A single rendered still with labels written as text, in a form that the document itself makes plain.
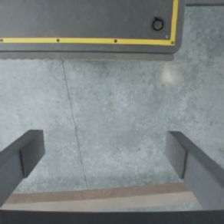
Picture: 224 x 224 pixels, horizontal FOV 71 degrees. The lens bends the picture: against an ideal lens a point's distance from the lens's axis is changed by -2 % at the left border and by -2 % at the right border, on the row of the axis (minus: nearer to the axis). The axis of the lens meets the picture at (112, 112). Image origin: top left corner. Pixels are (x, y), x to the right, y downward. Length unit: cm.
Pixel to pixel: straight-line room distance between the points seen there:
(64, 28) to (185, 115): 70
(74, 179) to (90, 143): 26
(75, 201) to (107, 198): 12
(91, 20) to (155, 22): 17
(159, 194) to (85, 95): 54
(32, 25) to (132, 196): 66
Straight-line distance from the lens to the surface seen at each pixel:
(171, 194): 72
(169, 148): 16
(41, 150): 17
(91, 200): 70
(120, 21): 50
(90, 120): 85
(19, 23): 55
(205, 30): 94
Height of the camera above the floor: 80
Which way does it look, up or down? 75 degrees down
